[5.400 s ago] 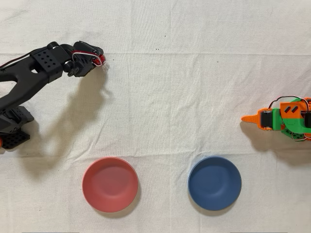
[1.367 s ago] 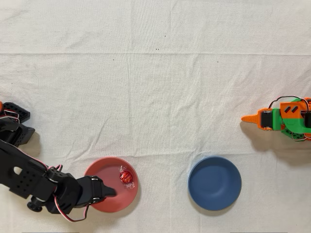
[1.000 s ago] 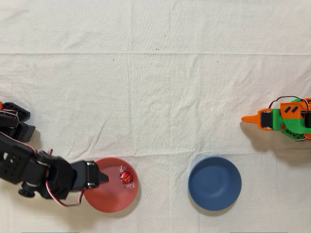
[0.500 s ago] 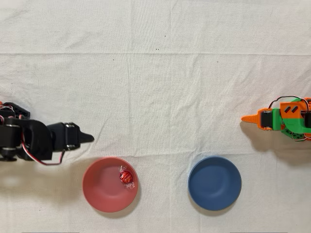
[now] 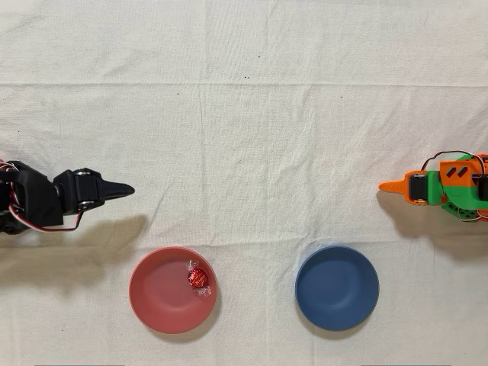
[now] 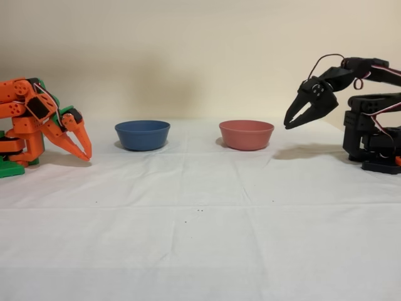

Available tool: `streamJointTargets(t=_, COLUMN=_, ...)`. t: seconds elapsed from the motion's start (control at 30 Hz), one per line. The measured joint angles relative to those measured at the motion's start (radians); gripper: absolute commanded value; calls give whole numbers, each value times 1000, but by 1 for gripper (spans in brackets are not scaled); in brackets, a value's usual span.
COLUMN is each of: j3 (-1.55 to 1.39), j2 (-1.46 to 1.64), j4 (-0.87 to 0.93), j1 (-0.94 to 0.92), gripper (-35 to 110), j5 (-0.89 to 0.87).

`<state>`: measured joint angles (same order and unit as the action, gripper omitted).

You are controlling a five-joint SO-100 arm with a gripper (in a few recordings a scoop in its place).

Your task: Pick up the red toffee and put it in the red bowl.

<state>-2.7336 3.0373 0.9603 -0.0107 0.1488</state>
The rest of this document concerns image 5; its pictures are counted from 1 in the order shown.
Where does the red candy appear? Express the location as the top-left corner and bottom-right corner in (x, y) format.
(185, 259), (212, 299)

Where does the blue bowl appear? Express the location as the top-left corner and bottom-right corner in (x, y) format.
(294, 244), (380, 332)

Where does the red bowl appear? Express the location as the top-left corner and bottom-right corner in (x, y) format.
(128, 246), (219, 336)

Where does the white wrinkled tablecloth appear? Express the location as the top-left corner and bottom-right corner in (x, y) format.
(0, 0), (488, 366)

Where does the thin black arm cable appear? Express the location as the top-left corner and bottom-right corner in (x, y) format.
(420, 151), (488, 172)

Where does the red white black servo cable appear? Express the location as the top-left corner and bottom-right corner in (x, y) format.
(6, 162), (85, 233)

